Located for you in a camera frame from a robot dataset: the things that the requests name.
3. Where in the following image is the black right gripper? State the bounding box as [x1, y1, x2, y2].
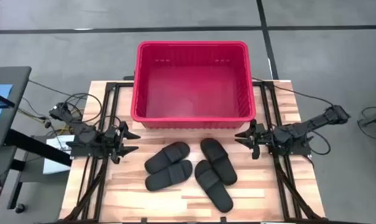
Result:
[234, 119, 272, 160]

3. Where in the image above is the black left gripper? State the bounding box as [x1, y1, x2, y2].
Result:
[105, 121, 142, 165]

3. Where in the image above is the black rubber slide sandal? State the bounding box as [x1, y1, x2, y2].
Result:
[194, 159, 234, 213]
[144, 159, 194, 192]
[144, 141, 191, 175]
[199, 138, 238, 186]

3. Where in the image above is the red plastic bin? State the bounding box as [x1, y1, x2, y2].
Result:
[130, 40, 257, 130]

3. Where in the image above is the white box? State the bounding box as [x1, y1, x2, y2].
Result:
[43, 134, 76, 175]

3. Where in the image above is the black diagonal stand beam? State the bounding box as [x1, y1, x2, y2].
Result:
[4, 129, 73, 167]

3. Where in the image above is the grey monitor with blue screen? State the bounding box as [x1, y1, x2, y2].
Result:
[0, 65, 32, 149]

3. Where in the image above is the grey side table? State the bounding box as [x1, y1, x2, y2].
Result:
[0, 146, 18, 215]

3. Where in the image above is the black aluminium rail frame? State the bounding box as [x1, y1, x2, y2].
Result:
[252, 80, 324, 222]
[62, 81, 135, 222]

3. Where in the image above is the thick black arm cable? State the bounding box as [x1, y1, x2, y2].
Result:
[58, 92, 103, 125]

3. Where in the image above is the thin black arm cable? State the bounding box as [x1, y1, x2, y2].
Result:
[252, 77, 335, 108]

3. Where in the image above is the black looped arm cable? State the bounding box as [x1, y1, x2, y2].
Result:
[305, 129, 331, 156]

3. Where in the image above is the thin black monitor cable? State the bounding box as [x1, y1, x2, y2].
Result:
[28, 79, 85, 99]

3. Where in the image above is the black table edge rail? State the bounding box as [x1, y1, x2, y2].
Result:
[35, 219, 372, 224]

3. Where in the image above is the black floor cable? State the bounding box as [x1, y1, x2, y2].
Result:
[357, 106, 376, 141]

